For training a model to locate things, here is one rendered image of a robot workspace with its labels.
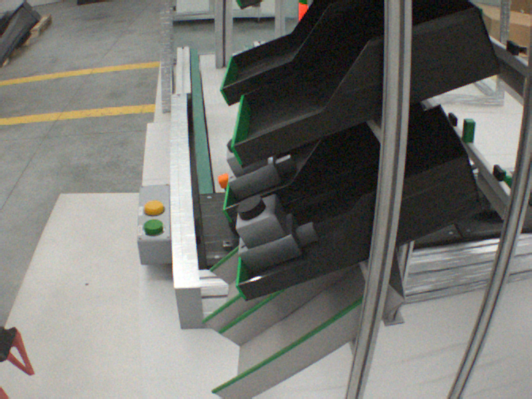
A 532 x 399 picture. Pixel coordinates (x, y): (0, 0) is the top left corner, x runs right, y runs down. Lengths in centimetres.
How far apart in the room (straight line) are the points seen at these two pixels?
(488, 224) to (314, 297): 55
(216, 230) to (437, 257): 42
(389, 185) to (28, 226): 272
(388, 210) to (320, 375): 51
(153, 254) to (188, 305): 16
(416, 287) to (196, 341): 42
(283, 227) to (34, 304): 70
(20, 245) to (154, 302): 190
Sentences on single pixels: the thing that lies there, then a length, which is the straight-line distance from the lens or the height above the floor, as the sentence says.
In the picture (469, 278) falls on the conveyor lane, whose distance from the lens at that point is 122.
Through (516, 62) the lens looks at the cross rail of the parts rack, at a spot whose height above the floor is 147.
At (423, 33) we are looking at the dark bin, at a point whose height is 149.
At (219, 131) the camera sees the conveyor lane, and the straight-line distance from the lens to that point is 168.
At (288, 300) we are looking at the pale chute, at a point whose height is 109.
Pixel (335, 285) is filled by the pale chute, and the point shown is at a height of 112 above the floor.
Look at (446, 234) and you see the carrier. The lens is 121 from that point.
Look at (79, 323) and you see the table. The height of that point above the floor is 86.
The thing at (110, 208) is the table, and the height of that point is 86.
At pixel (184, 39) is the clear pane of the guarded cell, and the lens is 242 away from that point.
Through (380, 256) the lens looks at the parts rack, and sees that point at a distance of 61.
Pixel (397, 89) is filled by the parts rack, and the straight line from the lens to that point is 53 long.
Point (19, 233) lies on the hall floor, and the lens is 313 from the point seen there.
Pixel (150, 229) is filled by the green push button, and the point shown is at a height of 97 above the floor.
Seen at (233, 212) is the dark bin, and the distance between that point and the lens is 79.
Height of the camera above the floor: 163
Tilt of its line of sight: 31 degrees down
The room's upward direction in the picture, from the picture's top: straight up
